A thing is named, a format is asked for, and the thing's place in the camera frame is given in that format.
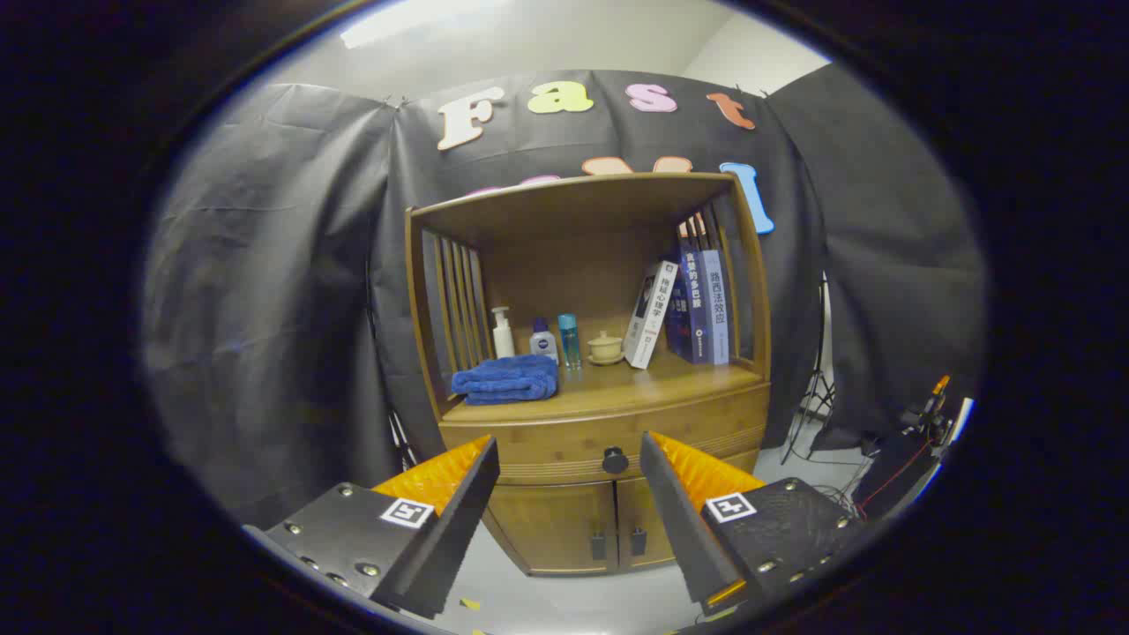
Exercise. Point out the wooden cabinet door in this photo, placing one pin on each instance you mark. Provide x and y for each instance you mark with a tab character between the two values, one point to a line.
547	529
637	507

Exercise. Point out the wooden drawer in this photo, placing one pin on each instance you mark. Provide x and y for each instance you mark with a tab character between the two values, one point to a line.
547	441

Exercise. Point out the black tripod stand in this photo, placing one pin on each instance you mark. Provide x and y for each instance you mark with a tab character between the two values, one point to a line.
818	388
401	437

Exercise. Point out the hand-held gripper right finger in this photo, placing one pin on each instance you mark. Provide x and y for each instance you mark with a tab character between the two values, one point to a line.
675	520

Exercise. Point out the clear blue bottle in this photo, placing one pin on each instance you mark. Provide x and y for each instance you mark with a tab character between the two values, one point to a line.
570	339

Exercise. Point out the blue folded towel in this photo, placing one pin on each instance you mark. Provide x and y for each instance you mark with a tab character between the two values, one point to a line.
507	379

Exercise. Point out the wooden countertop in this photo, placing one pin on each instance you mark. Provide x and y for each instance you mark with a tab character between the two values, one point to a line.
653	384

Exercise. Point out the white pump bottle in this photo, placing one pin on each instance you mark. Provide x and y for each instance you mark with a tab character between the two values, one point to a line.
504	339

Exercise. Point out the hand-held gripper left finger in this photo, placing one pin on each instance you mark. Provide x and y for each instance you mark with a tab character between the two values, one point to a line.
459	520

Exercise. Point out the black equipment with orange part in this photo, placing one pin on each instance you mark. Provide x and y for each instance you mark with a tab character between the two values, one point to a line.
891	467

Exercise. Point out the blue book white lettering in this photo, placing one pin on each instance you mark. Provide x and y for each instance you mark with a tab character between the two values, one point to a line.
697	300

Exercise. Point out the beige lidded teacup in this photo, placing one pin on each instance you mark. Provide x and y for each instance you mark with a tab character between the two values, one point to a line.
606	348

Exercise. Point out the pale lavender book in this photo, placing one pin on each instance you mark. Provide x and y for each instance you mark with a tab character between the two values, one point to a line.
718	309

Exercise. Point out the white bottle blue cap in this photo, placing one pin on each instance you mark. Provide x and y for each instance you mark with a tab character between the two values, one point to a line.
543	344

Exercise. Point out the wooden cabinet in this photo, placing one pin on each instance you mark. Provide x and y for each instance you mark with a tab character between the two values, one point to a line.
564	229

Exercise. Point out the black backdrop cloth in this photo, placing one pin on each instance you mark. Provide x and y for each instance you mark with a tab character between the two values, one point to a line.
265	309

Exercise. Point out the black round drawer knob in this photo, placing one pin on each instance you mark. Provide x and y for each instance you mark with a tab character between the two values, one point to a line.
615	459

